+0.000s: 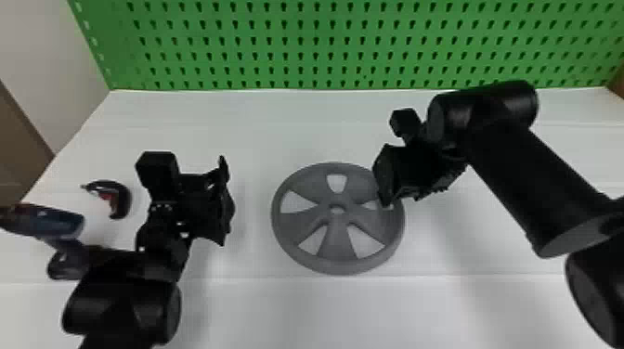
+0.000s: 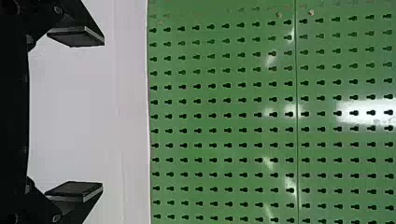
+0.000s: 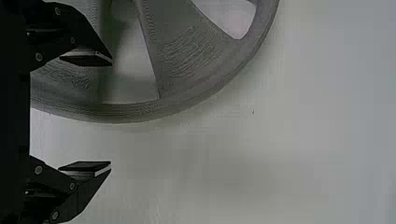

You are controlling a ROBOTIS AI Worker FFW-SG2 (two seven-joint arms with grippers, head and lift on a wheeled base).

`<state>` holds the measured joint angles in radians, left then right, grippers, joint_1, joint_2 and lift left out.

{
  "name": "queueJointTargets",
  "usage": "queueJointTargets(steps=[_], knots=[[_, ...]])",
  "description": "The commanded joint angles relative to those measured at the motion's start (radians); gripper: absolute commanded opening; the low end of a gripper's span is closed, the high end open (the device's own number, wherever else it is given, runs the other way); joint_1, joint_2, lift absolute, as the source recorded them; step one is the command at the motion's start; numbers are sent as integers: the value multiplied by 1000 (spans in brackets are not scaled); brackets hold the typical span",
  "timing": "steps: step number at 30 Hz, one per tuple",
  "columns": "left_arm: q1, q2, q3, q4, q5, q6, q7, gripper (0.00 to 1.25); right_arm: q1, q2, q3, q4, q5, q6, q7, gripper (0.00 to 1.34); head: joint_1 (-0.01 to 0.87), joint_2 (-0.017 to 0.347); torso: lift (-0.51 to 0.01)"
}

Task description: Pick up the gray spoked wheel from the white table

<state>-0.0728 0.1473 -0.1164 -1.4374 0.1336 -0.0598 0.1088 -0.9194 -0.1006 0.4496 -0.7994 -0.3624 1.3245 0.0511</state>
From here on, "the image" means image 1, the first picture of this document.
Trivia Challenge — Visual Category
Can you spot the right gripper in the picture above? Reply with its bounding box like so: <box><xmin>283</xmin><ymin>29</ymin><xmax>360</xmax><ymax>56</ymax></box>
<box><xmin>371</xmin><ymin>137</ymin><xmax>470</xmax><ymax>209</ymax></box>

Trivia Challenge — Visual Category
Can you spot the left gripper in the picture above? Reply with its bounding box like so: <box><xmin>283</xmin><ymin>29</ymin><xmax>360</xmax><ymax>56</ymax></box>
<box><xmin>171</xmin><ymin>154</ymin><xmax>237</xmax><ymax>248</ymax></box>

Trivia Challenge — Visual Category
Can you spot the grey wheel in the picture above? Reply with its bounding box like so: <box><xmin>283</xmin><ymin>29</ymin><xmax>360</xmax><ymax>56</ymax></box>
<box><xmin>270</xmin><ymin>161</ymin><xmax>407</xmax><ymax>277</ymax></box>

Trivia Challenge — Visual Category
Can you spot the black and red curved part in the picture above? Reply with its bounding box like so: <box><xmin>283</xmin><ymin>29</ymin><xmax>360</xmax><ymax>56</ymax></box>
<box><xmin>80</xmin><ymin>179</ymin><xmax>133</xmax><ymax>221</ymax></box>

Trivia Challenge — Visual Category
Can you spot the drill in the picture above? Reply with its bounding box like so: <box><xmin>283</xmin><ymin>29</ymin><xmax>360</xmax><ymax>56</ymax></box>
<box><xmin>0</xmin><ymin>202</ymin><xmax>101</xmax><ymax>282</ymax></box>

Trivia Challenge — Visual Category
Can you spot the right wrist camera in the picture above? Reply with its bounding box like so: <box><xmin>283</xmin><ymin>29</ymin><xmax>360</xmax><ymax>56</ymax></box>
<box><xmin>389</xmin><ymin>107</ymin><xmax>424</xmax><ymax>145</ymax></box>

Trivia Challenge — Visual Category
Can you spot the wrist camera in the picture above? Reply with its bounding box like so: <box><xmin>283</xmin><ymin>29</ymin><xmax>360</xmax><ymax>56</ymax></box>
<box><xmin>135</xmin><ymin>150</ymin><xmax>183</xmax><ymax>204</ymax></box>
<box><xmin>389</xmin><ymin>107</ymin><xmax>424</xmax><ymax>145</ymax></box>

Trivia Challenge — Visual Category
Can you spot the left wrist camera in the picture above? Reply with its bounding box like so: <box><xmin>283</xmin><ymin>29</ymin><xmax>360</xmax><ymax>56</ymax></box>
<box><xmin>135</xmin><ymin>150</ymin><xmax>183</xmax><ymax>204</ymax></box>

